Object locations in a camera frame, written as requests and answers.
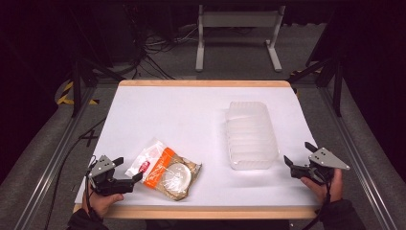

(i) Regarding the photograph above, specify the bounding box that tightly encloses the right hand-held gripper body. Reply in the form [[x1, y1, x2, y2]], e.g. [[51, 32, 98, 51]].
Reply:
[[290, 147, 351, 187]]

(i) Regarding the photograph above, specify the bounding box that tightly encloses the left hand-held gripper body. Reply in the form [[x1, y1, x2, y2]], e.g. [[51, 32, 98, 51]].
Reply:
[[85, 154, 135, 196]]

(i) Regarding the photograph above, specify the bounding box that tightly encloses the clear orange snack packet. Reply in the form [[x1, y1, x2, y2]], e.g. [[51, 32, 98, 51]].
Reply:
[[124, 137, 203, 202]]

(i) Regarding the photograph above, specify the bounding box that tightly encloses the clear plastic container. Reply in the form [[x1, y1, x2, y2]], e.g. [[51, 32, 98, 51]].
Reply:
[[224, 101, 281, 172]]

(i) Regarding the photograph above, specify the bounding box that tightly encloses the person's right hand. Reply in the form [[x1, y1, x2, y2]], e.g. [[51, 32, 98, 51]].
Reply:
[[300, 168, 345, 204]]

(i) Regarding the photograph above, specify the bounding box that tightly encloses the person's left hand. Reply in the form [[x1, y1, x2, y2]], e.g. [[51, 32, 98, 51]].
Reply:
[[81, 186, 125, 220]]

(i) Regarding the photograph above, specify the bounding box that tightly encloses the black tape cross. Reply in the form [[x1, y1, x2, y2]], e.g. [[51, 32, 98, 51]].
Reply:
[[79, 128, 100, 149]]

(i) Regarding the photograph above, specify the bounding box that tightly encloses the black metal stand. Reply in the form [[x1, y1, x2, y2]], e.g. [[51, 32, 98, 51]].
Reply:
[[71, 57, 126, 118], [288, 57, 345, 118]]

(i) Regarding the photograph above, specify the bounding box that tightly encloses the yellow black hazard tape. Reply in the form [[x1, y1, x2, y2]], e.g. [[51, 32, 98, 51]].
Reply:
[[56, 80, 101, 106]]

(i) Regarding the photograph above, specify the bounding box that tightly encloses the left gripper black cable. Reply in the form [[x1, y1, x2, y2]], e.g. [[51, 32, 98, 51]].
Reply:
[[83, 154, 98, 219]]

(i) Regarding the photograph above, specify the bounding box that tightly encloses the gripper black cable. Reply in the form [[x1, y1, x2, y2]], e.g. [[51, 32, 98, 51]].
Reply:
[[301, 180, 333, 230], [83, 154, 98, 219]]

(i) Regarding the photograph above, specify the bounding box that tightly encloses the aluminium rail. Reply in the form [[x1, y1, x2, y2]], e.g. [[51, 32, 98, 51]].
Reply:
[[13, 80, 101, 230], [318, 85, 400, 230]]

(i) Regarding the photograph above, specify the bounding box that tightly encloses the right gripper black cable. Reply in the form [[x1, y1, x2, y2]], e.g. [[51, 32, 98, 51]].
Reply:
[[301, 180, 333, 230]]

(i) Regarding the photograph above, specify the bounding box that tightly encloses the black floor cable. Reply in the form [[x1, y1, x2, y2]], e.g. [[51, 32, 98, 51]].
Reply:
[[43, 117, 107, 230]]

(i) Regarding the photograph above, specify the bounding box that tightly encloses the bundle of black cables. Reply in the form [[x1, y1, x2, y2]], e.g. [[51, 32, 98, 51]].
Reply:
[[121, 6, 199, 81]]

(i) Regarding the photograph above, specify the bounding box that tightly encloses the white metal table frame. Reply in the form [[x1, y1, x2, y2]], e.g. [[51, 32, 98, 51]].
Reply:
[[194, 4, 287, 73]]

